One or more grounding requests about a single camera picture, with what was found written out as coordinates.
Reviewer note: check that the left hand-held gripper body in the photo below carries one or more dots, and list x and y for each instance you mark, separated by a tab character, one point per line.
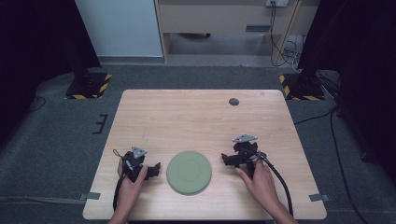
134	160

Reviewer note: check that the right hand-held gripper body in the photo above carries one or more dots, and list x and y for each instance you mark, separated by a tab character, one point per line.
247	149

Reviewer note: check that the person's left hand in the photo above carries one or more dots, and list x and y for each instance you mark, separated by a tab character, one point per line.
129	193

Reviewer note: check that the person's right hand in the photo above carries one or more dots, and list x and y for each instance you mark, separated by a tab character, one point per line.
263	186

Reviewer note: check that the grey round table grommet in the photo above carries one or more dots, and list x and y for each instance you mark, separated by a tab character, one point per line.
233	101

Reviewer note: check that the grey tape strip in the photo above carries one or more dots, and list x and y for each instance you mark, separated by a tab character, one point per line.
90	196
319	197

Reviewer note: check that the black stand base striped tape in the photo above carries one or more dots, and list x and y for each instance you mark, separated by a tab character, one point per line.
300	90
88	87

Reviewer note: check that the white cabinet panel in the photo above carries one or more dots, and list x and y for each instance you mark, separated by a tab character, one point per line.
118	28

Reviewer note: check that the light wooden desk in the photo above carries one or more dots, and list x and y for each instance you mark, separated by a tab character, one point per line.
218	17

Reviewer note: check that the grey power strip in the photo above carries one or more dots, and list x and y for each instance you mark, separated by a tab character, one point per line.
276	2

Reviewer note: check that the black curtain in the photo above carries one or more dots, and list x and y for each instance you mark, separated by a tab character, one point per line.
358	46

